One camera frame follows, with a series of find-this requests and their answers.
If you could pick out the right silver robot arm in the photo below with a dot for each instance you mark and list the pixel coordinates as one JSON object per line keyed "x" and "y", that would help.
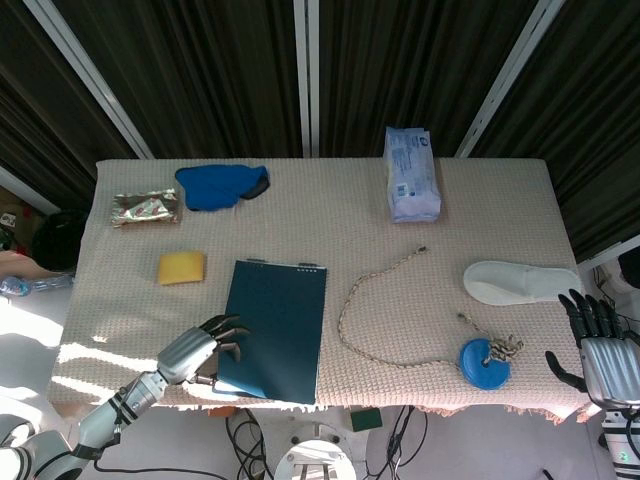
{"x": 621, "y": 440}

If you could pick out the plastic water bottle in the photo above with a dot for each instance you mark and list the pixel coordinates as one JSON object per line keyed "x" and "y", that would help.
{"x": 31, "y": 285}

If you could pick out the shiny foil snack packet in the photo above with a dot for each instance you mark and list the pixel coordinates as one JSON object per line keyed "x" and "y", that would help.
{"x": 146, "y": 207}

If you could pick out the blue cloth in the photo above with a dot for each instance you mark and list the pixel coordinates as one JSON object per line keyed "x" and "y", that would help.
{"x": 220, "y": 187}

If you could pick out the blue round disc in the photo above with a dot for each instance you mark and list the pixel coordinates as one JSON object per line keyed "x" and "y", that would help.
{"x": 482, "y": 365}

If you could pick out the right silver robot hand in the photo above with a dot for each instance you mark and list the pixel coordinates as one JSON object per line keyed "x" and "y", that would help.
{"x": 602, "y": 365}

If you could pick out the beige woven tablecloth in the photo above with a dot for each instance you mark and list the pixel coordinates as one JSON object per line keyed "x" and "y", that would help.
{"x": 320, "y": 285}

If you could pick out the green block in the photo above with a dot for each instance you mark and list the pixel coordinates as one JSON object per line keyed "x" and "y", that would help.
{"x": 365, "y": 419}

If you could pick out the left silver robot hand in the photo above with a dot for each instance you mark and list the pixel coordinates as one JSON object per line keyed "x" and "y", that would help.
{"x": 186, "y": 350}

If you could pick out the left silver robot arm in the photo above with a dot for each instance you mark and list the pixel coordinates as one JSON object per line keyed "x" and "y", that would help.
{"x": 107, "y": 417}

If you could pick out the black round object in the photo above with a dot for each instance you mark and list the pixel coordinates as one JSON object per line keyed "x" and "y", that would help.
{"x": 59, "y": 240}

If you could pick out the white slipper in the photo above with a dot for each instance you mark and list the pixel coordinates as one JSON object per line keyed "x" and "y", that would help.
{"x": 520, "y": 282}

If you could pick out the dark teal notebook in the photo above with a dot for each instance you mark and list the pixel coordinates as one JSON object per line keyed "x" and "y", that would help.
{"x": 275, "y": 330}

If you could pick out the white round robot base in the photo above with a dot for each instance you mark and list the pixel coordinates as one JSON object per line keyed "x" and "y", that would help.
{"x": 312, "y": 457}

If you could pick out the yellow sponge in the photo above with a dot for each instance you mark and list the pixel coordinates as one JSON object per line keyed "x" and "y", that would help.
{"x": 181, "y": 267}

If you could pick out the blue white tissue pack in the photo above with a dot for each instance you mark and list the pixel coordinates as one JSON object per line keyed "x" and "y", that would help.
{"x": 412, "y": 175}

